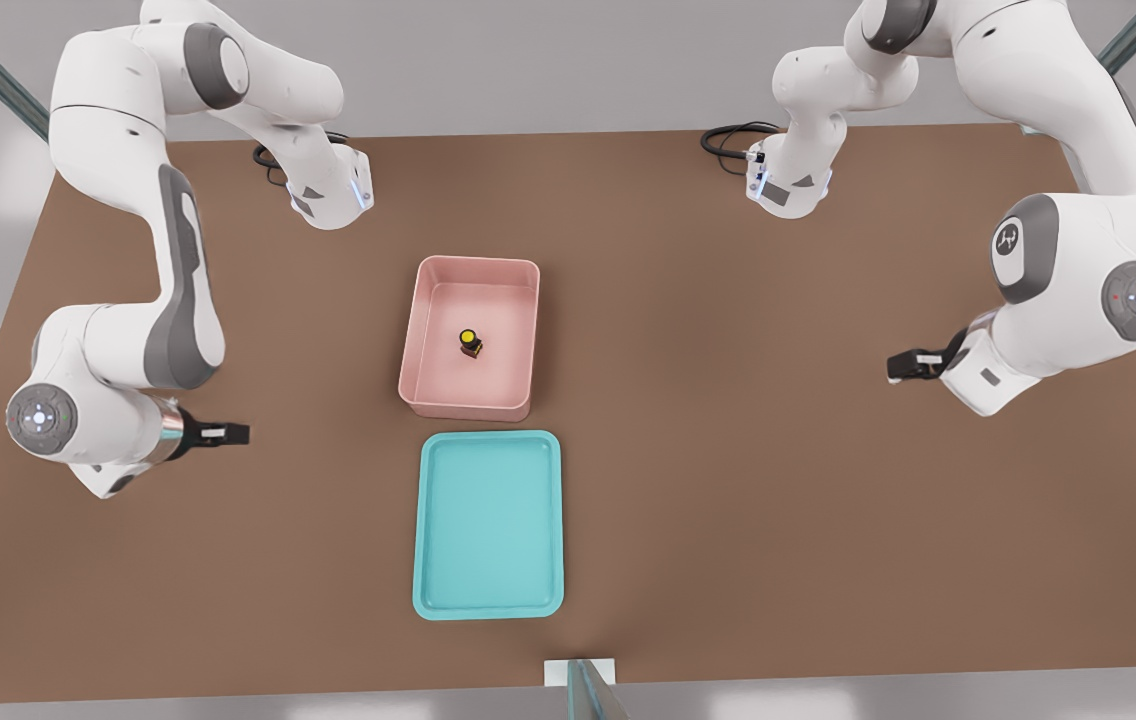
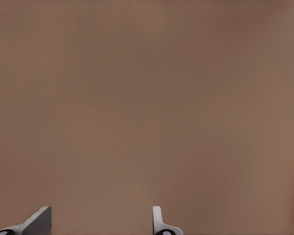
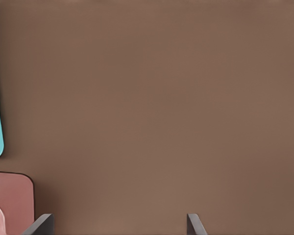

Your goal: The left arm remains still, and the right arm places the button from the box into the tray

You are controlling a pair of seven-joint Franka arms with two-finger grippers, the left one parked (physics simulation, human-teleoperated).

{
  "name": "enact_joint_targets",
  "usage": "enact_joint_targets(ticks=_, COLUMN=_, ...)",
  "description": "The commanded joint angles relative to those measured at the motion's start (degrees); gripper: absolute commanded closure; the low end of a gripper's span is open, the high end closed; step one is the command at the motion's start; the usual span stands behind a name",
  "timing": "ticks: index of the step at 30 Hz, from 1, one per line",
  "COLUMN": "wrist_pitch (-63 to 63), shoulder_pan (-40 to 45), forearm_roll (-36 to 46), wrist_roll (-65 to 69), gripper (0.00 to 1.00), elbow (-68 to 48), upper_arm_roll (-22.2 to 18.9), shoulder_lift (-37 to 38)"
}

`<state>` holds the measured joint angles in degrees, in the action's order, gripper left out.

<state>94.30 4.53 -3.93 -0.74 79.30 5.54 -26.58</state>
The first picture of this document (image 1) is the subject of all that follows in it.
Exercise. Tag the yellow and black button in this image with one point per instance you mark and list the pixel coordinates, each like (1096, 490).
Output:
(471, 343)

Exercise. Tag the pink plastic box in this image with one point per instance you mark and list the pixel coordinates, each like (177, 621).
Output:
(471, 337)

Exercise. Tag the pale blue-green tray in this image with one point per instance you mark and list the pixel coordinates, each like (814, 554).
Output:
(488, 525)

